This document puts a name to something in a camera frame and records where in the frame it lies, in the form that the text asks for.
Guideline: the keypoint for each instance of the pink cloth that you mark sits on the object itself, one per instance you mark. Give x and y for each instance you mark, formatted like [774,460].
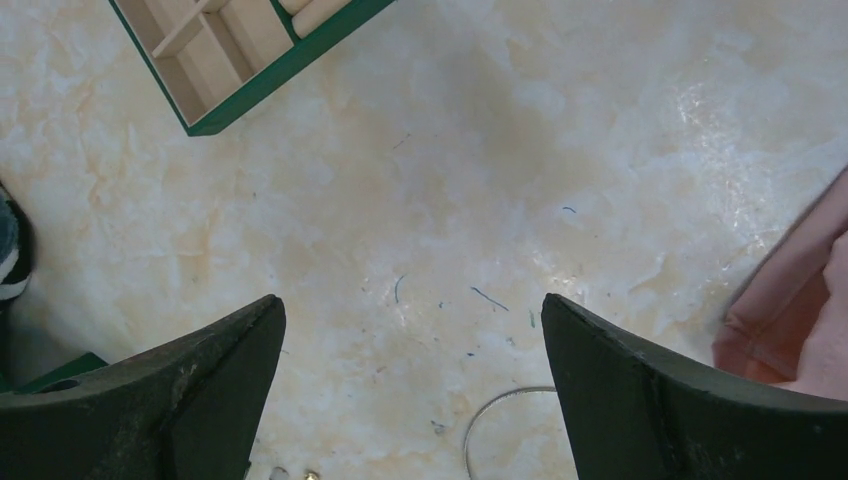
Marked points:
[787,326]

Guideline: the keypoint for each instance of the grey-green zebra plush towel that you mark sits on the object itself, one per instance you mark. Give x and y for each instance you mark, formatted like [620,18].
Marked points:
[17,250]

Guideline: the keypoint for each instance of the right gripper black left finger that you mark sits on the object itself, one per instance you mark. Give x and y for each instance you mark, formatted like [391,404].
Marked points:
[187,409]

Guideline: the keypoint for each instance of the green jewelry box with lid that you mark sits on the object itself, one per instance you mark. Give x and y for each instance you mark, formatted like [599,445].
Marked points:
[83,364]

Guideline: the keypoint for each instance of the green compartment jewelry tray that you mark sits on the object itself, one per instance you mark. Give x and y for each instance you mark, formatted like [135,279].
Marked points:
[214,60]

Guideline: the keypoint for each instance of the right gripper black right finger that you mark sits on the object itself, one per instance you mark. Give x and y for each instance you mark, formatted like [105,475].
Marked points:
[634,409]

